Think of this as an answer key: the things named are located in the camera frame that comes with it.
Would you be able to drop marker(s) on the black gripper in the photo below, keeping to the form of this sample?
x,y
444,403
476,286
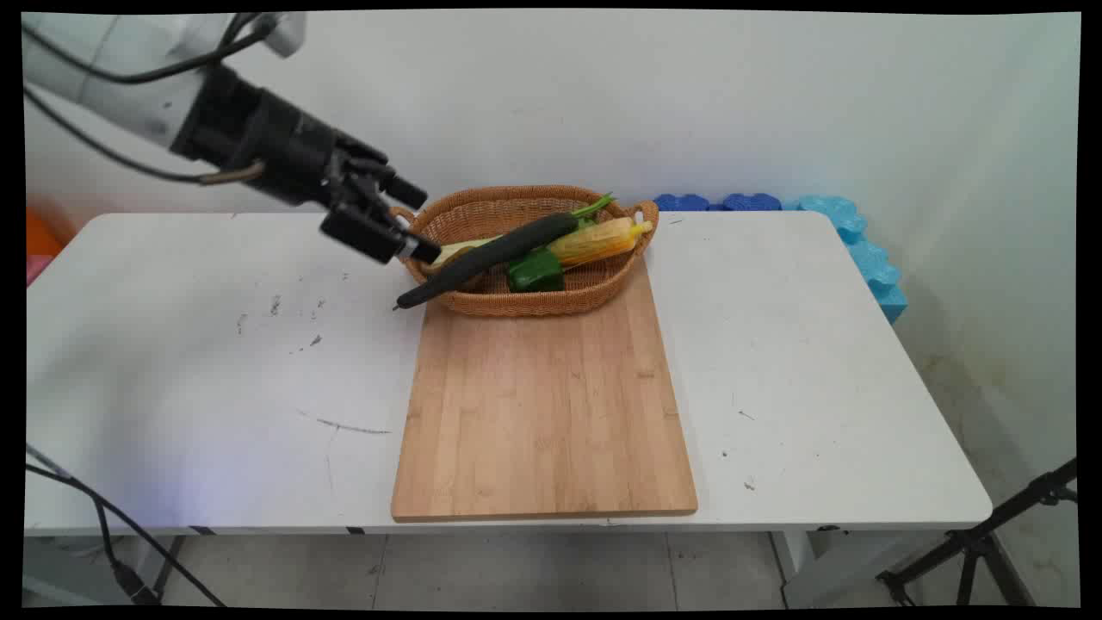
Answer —
x,y
258,138

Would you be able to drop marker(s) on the dark green cucumber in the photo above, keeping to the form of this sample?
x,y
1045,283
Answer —
x,y
499,250

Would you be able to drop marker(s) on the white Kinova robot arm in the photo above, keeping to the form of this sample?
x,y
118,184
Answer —
x,y
103,69

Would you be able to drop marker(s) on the leek with green leaves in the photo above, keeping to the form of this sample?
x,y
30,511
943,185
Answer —
x,y
456,250

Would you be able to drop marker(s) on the green bell pepper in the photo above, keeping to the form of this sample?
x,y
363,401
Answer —
x,y
534,271

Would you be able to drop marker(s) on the woven wicker basket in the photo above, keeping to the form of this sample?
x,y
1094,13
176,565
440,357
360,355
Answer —
x,y
534,303

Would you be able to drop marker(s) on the yellow corn cob with husk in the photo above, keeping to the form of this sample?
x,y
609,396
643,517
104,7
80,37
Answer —
x,y
594,243

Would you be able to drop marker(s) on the wooden cutting board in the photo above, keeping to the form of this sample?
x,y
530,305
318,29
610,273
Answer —
x,y
542,413

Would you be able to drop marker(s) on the dark blue foam mat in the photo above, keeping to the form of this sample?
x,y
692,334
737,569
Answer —
x,y
751,202
680,202

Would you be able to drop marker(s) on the orange box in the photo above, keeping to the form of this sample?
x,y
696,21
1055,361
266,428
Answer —
x,y
39,237

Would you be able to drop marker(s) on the light blue foam mat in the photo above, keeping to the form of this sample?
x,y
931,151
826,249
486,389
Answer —
x,y
869,258

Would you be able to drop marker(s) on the white table leg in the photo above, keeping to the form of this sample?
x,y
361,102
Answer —
x,y
801,560

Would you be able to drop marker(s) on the black tripod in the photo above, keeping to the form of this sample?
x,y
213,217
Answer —
x,y
977,541

